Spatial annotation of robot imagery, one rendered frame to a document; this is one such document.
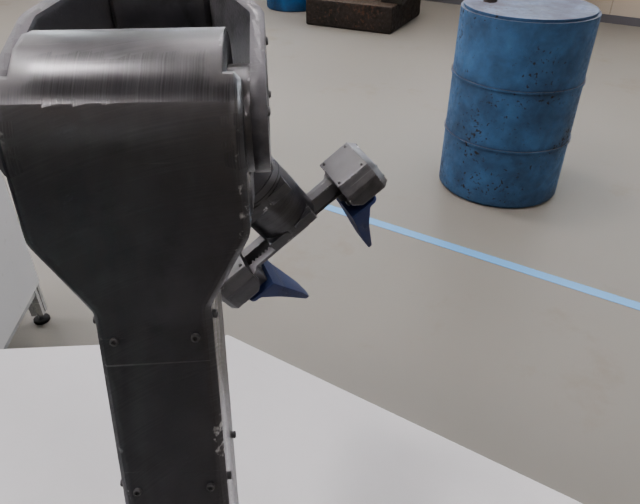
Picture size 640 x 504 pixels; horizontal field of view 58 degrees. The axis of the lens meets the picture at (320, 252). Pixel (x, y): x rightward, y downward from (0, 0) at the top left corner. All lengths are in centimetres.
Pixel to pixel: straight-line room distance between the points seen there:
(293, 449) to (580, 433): 139
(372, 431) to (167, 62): 68
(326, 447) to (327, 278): 172
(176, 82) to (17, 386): 81
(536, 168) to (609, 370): 114
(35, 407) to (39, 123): 75
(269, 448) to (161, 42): 66
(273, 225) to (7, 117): 35
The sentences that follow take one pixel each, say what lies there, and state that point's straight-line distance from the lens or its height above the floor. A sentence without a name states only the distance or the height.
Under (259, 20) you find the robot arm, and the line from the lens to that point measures 21.
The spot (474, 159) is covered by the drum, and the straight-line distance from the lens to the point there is 299.
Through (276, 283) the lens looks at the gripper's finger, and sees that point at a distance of 55.
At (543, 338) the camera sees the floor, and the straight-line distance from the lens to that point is 233.
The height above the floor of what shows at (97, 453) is 86.
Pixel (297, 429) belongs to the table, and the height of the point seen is 86.
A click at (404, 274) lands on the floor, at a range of 251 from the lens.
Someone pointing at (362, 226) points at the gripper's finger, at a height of 120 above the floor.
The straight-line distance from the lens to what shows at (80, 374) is 94.
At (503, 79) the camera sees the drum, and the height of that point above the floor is 65.
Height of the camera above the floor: 149
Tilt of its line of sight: 35 degrees down
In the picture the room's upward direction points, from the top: straight up
